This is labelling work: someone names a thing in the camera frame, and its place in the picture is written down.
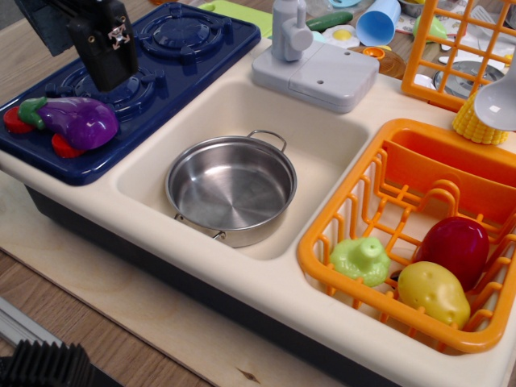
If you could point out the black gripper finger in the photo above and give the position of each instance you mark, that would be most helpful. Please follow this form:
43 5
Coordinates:
102 34

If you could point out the purple toy eggplant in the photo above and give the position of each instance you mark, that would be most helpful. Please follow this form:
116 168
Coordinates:
85 123

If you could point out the stainless steel pan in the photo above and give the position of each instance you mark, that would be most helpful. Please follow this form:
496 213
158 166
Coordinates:
235 188

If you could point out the navy blue toy stove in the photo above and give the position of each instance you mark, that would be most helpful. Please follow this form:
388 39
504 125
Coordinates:
181 50

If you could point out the red stove knob right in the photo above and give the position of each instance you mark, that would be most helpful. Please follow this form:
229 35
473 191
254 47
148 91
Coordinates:
63 149

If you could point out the red stove knob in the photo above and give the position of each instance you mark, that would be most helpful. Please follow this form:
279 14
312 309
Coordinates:
14 124
63 149

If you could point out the red stove knob left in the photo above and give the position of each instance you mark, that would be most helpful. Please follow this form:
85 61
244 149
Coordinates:
14 124

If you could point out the lime green cutting board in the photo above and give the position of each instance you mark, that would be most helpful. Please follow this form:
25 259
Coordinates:
262 19

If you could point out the green toy cucumber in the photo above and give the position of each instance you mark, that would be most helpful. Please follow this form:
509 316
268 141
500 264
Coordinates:
322 23

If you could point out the grey toy faucet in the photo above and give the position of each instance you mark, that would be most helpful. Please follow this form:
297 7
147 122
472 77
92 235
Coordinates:
321 74

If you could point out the toy fried egg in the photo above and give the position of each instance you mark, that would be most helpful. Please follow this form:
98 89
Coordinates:
343 36

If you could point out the light blue plastic cup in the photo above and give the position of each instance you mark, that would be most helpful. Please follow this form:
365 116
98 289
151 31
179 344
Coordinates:
377 25

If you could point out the orange upright grid rack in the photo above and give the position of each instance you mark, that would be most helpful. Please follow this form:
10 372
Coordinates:
496 30

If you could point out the light wooden board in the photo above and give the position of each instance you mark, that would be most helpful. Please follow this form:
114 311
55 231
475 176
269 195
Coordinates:
135 328

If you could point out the orange dish rack basket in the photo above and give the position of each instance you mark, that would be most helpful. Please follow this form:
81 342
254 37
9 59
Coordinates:
411 176

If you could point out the green toy lettuce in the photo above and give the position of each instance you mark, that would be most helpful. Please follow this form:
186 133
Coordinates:
363 258

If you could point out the silver metal pot lid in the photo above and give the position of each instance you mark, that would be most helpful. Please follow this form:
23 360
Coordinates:
460 86

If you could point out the yellow toy corn cob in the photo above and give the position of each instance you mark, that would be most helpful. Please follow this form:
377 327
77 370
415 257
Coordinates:
468 125

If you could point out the grey plastic spoon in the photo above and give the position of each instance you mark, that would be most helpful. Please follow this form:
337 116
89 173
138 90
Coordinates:
494 104

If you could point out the yellow toy potato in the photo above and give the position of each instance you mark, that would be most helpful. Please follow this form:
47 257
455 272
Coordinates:
435 289

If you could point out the dark red toy fruit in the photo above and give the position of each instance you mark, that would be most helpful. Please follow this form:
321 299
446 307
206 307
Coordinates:
460 245

